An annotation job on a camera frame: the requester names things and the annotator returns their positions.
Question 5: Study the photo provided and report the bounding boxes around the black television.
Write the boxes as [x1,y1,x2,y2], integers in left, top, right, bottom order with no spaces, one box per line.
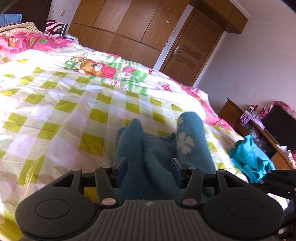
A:
[261,105,296,150]

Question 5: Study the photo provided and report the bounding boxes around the beige blanket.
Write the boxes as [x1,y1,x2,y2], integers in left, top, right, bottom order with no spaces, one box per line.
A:
[0,22,40,36]

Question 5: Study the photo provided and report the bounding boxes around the blue pillow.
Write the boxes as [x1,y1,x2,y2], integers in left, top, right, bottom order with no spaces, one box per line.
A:
[0,13,23,26]

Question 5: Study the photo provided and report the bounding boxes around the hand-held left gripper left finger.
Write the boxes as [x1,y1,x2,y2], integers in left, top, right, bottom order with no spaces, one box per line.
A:
[52,157,127,208]

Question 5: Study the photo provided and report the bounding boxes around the red white plush toy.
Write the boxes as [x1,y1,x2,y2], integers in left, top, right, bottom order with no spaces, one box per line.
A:
[247,105,260,116]

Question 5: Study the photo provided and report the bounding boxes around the checked floral quilt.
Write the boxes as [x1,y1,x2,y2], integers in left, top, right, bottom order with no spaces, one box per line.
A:
[0,22,296,241]

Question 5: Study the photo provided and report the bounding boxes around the teal towel with flower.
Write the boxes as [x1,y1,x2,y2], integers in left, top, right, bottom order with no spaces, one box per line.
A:
[114,111,217,205]

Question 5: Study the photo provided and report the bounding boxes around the red white striped cloth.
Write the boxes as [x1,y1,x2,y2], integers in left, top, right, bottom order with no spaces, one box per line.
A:
[45,19,68,38]

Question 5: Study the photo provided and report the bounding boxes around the turquoise fleece garment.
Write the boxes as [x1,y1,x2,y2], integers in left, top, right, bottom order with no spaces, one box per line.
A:
[229,134,276,184]

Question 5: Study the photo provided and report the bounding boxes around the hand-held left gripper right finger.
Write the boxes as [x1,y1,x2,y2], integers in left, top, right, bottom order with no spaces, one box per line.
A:
[171,158,250,208]

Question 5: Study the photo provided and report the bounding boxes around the pink floral cloth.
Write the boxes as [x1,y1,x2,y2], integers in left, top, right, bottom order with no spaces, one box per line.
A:
[259,100,296,119]

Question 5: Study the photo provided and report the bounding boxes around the dark wooden headboard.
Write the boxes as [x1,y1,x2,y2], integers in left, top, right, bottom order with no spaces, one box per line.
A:
[0,0,53,33]

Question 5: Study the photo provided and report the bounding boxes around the purple patterned cloth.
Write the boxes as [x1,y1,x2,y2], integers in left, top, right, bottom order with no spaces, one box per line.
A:
[240,111,265,130]

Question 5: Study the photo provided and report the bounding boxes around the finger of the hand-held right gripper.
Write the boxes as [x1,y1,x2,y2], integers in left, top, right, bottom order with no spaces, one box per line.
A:
[252,169,296,201]

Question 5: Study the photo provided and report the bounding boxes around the wooden side cabinet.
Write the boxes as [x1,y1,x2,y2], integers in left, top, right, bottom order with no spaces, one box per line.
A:
[218,98,296,171]

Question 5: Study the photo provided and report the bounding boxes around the wooden door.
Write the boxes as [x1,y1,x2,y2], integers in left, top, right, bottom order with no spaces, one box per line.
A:
[159,9,225,88]

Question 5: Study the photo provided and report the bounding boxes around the wooden wardrobe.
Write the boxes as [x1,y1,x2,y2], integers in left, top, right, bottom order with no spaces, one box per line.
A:
[68,0,250,69]

